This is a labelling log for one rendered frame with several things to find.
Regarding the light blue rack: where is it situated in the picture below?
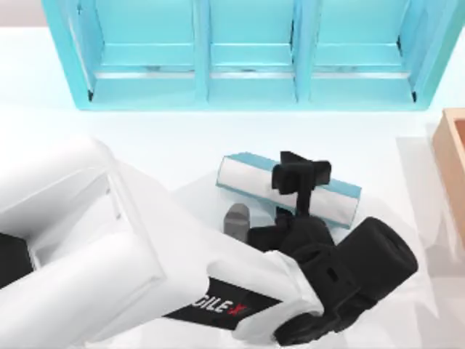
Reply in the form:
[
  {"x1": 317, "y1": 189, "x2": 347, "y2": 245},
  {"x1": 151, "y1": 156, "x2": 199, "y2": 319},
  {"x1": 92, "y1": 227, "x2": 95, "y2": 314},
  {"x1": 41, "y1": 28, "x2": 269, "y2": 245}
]
[{"x1": 40, "y1": 0, "x2": 452, "y2": 112}]

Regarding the salmon-coloured box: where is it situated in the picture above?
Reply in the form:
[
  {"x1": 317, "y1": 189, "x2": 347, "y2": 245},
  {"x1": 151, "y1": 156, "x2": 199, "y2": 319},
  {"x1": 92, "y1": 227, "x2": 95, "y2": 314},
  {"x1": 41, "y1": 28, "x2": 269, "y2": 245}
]
[{"x1": 432, "y1": 107, "x2": 465, "y2": 239}]

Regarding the blue and white book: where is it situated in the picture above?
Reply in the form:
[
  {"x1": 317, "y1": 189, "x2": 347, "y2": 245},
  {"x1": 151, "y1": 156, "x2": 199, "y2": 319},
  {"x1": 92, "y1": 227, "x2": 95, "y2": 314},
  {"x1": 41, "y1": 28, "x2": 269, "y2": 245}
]
[{"x1": 214, "y1": 152, "x2": 363, "y2": 230}]

